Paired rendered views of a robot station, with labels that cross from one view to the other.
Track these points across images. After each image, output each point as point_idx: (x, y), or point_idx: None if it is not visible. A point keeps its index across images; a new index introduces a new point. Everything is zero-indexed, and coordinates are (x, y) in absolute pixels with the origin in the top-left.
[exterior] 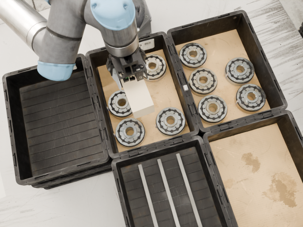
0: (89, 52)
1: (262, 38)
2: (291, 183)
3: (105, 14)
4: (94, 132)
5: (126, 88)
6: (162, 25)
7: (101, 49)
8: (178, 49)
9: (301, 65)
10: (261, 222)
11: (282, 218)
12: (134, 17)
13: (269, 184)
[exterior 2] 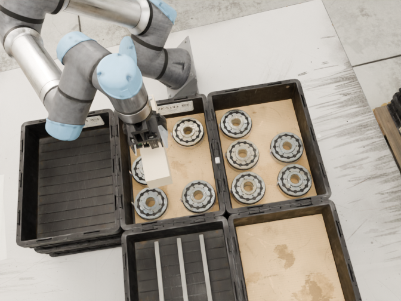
0: None
1: (326, 112)
2: (327, 287)
3: (108, 84)
4: (112, 197)
5: (143, 154)
6: (212, 85)
7: None
8: (221, 115)
9: (369, 149)
10: None
11: None
12: (139, 88)
13: (302, 285)
